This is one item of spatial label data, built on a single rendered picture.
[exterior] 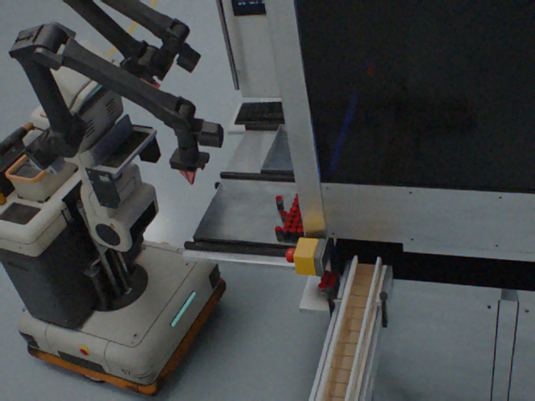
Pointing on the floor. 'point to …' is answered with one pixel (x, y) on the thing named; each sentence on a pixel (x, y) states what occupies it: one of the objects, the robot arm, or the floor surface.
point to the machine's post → (299, 124)
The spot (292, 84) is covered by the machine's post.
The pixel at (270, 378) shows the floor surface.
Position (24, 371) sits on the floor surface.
